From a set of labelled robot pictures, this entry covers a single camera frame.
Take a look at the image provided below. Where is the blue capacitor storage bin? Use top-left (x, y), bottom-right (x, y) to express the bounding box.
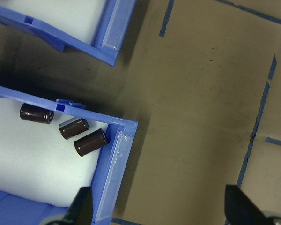
top-left (0, 83), bottom-right (139, 225)

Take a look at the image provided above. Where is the dark brown cylindrical capacitor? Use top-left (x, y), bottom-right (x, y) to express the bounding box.
top-left (58, 118), bottom-right (89, 141)
top-left (19, 103), bottom-right (54, 126)
top-left (74, 128), bottom-right (108, 157)

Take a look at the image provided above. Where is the blue empty storage bin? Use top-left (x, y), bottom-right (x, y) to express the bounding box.
top-left (0, 0), bottom-right (138, 68)

